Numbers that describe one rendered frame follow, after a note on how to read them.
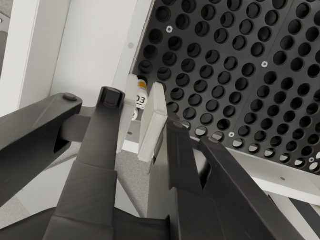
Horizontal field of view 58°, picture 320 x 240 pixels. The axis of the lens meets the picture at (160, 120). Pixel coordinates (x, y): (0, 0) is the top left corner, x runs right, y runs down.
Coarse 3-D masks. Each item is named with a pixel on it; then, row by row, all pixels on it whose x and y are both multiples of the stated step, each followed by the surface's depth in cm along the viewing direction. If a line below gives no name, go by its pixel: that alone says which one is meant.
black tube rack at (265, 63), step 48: (192, 0) 27; (240, 0) 24; (288, 0) 24; (192, 48) 29; (240, 48) 26; (288, 48) 26; (192, 96) 30; (240, 96) 28; (288, 96) 28; (288, 144) 33
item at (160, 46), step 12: (156, 0) 24; (156, 12) 24; (168, 24) 25; (144, 36) 25; (144, 48) 25; (156, 48) 25; (144, 60) 26; (156, 60) 26; (132, 72) 26; (144, 72) 27
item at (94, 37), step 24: (72, 0) 29; (96, 0) 30; (120, 0) 30; (72, 24) 30; (96, 24) 30; (120, 24) 30; (144, 24) 31; (72, 48) 31; (96, 48) 31; (120, 48) 31; (72, 72) 32; (96, 72) 32; (96, 96) 33; (240, 144) 36; (264, 168) 35; (288, 168) 38; (312, 168) 37; (288, 192) 32; (312, 192) 33
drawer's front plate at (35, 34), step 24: (24, 0) 21; (48, 0) 23; (24, 24) 21; (48, 24) 25; (24, 48) 22; (48, 48) 27; (24, 72) 23; (48, 72) 30; (0, 96) 23; (24, 96) 24; (48, 96) 33
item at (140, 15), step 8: (144, 0) 29; (136, 8) 29; (144, 8) 29; (136, 16) 29; (144, 16) 29; (136, 24) 29; (128, 32) 30; (136, 32) 30; (128, 40) 30; (136, 40) 30; (128, 48) 30; (136, 48) 30; (120, 56) 31; (128, 56) 31; (120, 64) 31; (128, 64) 31; (120, 72) 31; (128, 72) 31; (120, 80) 31; (120, 88) 32
